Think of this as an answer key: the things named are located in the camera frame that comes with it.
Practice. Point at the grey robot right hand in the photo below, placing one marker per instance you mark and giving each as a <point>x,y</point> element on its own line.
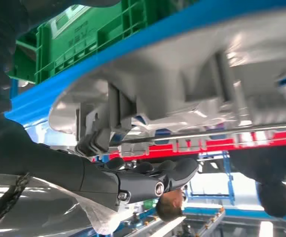
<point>47,170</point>

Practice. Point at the blue metal shelf rack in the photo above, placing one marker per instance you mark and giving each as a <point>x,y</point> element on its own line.
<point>133,42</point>

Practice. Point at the clear plastic film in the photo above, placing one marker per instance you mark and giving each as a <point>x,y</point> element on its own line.
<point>47,209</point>

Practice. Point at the green plastic crate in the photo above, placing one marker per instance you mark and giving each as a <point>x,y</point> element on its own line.
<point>84,36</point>

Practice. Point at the person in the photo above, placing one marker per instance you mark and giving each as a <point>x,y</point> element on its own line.
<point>268,163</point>
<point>170,204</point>

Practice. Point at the red barrier band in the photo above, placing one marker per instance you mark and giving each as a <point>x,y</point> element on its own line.
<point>219,145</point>

